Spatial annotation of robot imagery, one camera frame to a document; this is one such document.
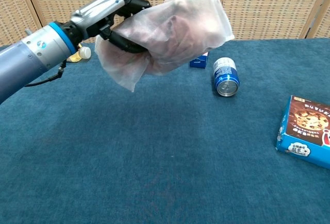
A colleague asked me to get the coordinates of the woven wooden folding screen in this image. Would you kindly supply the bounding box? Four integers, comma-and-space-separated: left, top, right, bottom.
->
0, 0, 330, 47

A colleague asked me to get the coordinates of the blue soda can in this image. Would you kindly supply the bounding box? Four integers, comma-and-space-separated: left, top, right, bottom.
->
213, 57, 240, 97

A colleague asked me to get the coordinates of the tall blue pink cookie box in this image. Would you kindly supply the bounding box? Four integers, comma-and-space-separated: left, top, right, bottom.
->
189, 51, 210, 69

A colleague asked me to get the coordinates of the blue chocolate chip cookie box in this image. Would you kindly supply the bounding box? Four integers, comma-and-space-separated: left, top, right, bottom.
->
275, 95, 330, 170

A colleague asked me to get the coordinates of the translucent white plastic bag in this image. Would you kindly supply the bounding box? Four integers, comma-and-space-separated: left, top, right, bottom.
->
94, 0, 235, 93

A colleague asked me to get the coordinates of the blue felt table cover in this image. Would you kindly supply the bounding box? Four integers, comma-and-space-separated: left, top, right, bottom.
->
0, 38, 330, 224

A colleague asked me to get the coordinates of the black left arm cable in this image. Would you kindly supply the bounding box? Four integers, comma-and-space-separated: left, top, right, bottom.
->
24, 60, 68, 88

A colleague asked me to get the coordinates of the yellow drink plastic bottle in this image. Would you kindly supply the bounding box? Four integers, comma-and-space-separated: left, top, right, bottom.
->
67, 44, 92, 62

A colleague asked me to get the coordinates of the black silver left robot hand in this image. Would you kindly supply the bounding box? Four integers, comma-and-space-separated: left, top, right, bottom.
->
71, 0, 152, 54

